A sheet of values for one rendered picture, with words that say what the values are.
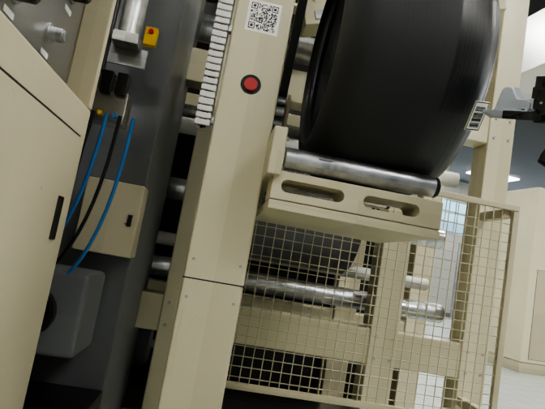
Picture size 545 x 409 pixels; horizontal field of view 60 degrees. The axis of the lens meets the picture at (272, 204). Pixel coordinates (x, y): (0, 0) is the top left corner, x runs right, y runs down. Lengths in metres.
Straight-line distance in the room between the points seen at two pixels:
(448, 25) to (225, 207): 0.57
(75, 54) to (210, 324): 0.59
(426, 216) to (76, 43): 0.76
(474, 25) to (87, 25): 0.73
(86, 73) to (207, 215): 0.36
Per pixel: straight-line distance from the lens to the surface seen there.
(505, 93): 1.02
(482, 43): 1.03
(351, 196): 0.97
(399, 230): 1.00
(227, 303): 1.03
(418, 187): 1.05
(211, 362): 1.05
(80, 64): 0.98
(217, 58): 1.12
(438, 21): 1.00
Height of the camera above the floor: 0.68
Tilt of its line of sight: 7 degrees up
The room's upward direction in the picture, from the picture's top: 10 degrees clockwise
